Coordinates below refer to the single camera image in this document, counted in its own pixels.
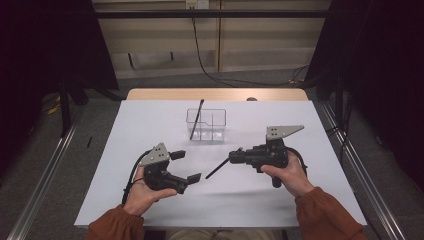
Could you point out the black horizontal bar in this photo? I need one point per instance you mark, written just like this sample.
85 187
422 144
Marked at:
200 14

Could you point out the black curtain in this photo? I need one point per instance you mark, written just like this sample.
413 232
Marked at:
383 66
40 50

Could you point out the clear plastic compartment organizer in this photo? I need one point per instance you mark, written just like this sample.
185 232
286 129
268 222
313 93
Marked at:
210 125

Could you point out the wooden table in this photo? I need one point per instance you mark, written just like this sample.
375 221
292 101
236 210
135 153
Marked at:
166 94

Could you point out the white wall outlet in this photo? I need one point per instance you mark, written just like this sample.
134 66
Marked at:
196 4

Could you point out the person's right hand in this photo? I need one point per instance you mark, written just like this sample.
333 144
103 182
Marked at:
293 178

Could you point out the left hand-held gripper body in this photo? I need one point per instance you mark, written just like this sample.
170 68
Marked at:
156 173

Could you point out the person's left hand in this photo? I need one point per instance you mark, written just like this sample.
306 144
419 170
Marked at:
143 193

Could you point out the black stand post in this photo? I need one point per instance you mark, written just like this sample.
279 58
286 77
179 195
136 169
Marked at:
64 110
339 100

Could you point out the metal floor rail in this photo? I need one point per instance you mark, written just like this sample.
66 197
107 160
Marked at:
43 180
376 193

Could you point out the small dark round object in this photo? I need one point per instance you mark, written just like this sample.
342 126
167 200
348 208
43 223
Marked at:
251 99

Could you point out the vertical wall strip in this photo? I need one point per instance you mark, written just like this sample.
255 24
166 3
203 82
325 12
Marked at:
219 36

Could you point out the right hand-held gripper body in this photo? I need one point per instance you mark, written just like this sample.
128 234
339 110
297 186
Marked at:
266 155

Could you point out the black pen with white tip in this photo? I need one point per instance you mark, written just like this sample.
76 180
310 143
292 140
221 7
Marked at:
216 170

